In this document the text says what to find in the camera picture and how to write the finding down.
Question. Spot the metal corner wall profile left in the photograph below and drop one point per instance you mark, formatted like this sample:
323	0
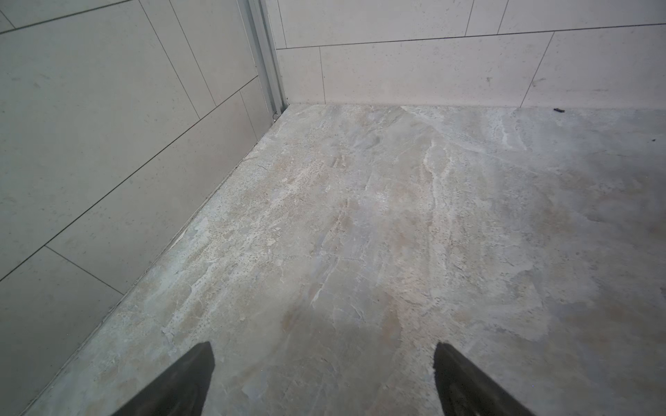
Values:
258	29

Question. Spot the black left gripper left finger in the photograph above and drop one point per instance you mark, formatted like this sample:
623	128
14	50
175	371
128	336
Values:
179	390

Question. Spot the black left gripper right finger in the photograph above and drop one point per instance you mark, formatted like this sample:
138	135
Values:
464	389

